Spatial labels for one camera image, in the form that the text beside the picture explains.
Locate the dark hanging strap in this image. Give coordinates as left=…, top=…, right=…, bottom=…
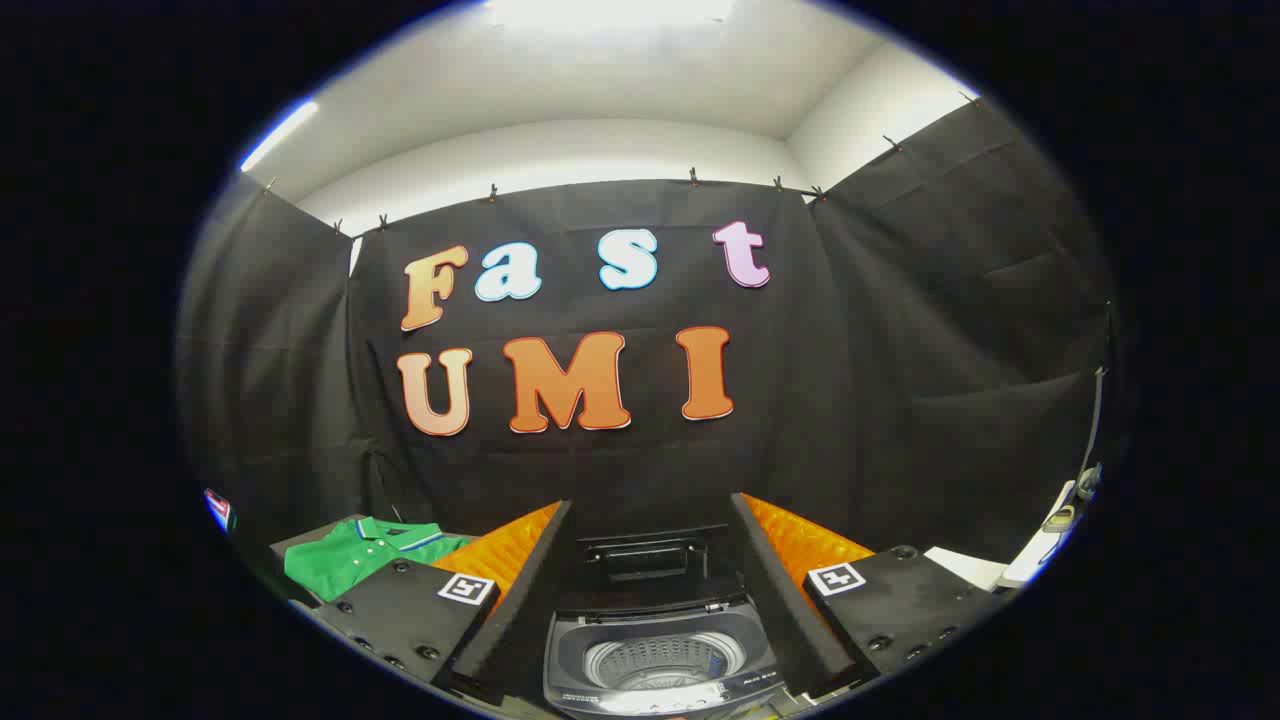
left=1080, top=365, right=1110, bottom=476

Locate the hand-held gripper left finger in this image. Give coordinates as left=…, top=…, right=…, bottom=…
left=310, top=500, right=573, bottom=706

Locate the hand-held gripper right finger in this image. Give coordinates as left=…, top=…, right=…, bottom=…
left=730, top=493, right=1006, bottom=701

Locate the grey washing machine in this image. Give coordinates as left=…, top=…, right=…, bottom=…
left=543, top=590, right=801, bottom=719

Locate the grey stand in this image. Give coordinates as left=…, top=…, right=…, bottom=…
left=268, top=515, right=481, bottom=607

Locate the green polo shirt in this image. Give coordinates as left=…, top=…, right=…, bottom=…
left=284, top=516, right=471, bottom=603

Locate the row of black backdrop clips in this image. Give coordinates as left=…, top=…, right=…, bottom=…
left=262, top=90, right=981, bottom=236

